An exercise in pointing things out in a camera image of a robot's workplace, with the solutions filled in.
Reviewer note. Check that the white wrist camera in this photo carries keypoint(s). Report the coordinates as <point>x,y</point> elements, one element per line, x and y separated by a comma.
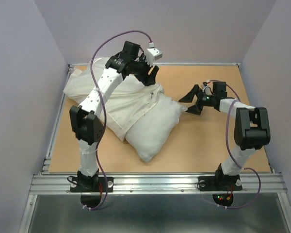
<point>152,54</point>
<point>206,88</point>

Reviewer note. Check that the white pillow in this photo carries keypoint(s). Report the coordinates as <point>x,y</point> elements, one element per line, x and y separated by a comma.
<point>150,132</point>

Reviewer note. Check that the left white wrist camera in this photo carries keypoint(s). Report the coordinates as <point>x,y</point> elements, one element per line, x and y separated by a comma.
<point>152,54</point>

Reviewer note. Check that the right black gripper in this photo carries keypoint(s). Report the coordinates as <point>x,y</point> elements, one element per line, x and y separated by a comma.
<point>188,97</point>

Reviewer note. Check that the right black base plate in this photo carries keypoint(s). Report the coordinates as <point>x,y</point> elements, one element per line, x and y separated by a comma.
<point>227,183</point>

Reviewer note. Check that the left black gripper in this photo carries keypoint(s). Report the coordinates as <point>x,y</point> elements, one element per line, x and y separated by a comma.
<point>149,80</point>

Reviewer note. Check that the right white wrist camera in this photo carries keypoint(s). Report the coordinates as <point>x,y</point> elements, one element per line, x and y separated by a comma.
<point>206,88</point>

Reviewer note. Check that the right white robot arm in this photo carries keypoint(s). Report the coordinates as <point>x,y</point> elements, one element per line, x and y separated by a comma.
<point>251,132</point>

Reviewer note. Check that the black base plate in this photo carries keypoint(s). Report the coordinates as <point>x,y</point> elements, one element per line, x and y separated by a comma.
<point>227,183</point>
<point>87,185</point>

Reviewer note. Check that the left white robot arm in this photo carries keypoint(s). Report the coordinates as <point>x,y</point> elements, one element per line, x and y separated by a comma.
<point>84,117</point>

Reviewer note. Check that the cream pillowcase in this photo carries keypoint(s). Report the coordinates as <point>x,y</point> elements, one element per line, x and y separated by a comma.
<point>128,103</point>

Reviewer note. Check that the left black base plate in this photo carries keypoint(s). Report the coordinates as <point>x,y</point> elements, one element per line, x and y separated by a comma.
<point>87,185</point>

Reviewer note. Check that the aluminium rail frame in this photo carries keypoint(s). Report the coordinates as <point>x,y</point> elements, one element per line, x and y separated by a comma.
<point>160,196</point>

